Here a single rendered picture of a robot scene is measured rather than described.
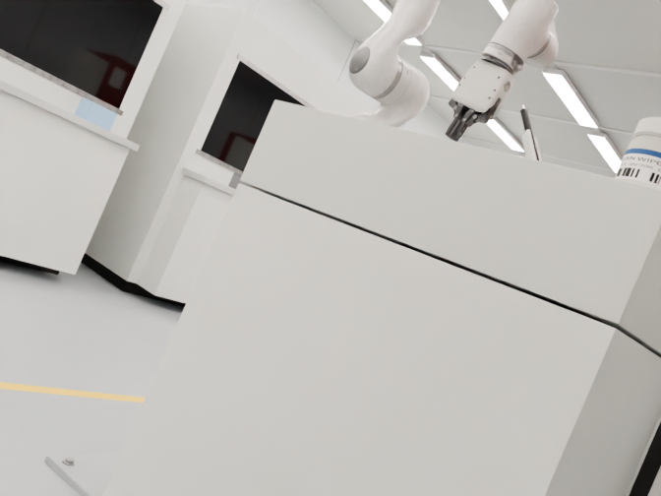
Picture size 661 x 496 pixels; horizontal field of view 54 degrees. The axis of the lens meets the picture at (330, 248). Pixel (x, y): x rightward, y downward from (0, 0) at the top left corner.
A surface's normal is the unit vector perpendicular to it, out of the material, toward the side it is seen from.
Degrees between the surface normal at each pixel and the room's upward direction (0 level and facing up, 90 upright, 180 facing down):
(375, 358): 90
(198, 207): 90
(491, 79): 91
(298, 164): 90
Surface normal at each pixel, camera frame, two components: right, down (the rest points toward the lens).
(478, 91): -0.62, -0.19
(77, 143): 0.70, 0.30
